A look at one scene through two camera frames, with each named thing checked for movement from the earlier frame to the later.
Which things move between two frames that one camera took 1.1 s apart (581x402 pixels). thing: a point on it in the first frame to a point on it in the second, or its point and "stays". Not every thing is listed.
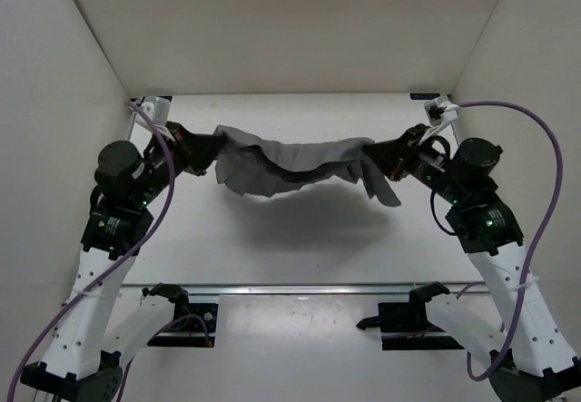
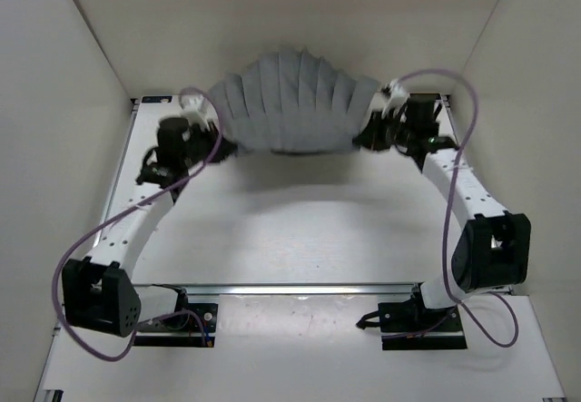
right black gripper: (390, 156) to (370, 137)
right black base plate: (411, 318) stays
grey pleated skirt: (251, 166) to (292, 102)
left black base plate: (194, 326) stays
